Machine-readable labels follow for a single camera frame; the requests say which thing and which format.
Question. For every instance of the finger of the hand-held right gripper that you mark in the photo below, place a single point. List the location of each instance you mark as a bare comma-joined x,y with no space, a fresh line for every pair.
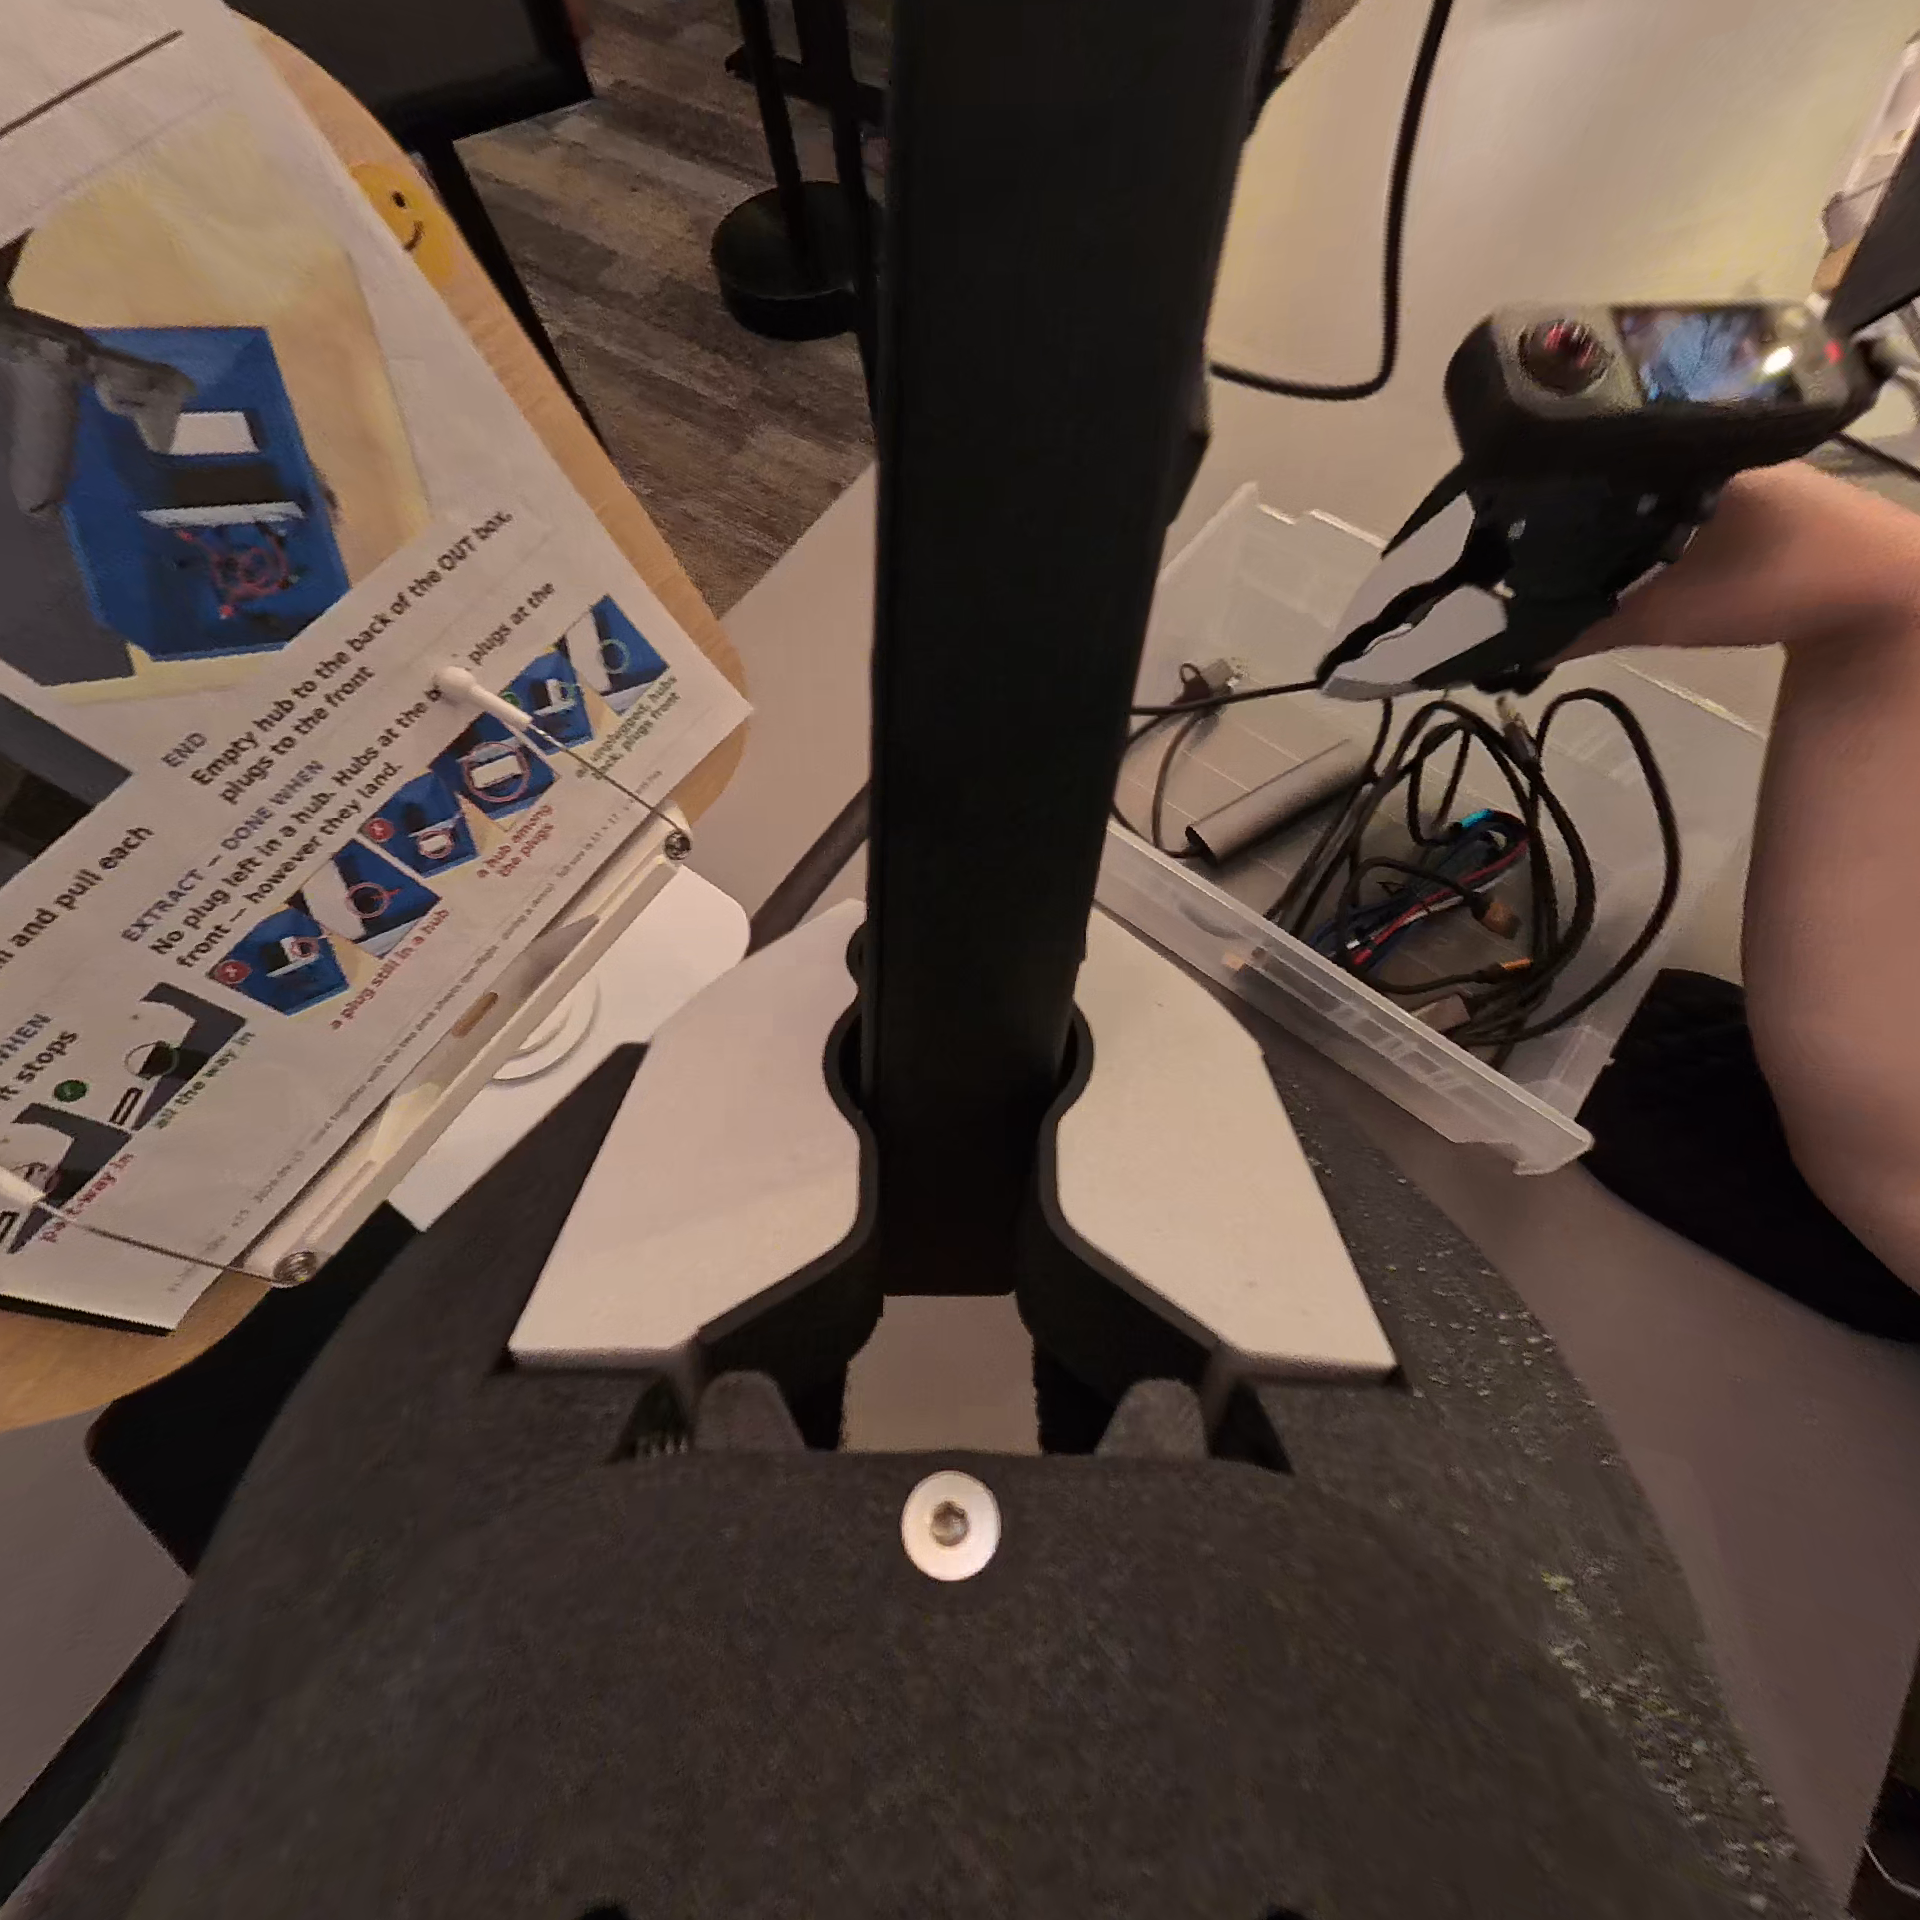
1424,647
1435,549

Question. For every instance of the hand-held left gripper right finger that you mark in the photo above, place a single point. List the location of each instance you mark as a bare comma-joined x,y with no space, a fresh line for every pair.
1198,1185

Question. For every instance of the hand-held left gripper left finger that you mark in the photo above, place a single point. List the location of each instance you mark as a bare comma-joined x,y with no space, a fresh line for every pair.
706,1171

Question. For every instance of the clear plastic bin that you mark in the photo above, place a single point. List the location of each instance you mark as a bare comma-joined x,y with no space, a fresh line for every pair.
1323,991

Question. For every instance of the black multi-port usb hub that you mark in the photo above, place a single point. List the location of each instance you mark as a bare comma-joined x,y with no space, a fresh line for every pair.
1054,597

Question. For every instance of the person's right forearm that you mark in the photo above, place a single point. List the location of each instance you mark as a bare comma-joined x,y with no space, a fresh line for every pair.
1843,900

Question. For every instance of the grey slim usb hub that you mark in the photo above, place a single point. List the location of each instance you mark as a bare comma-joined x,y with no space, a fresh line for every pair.
1279,806

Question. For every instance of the person's right hand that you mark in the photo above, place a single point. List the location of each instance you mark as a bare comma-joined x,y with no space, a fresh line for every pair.
1724,586

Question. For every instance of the white metal document stand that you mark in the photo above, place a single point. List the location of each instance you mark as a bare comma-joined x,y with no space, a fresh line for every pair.
692,930

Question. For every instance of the black wrist rest pad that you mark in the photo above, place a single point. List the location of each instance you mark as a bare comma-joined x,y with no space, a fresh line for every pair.
1698,1113

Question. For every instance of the printed instruction sheet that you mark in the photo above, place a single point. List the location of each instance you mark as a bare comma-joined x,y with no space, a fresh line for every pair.
453,597

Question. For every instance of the black pole stand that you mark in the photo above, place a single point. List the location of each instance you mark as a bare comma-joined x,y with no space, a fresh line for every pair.
778,258

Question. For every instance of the yellow smiley sticker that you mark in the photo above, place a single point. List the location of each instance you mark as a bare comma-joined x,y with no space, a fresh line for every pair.
409,211

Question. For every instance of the black side table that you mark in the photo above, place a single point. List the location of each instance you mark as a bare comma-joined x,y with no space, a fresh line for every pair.
453,60

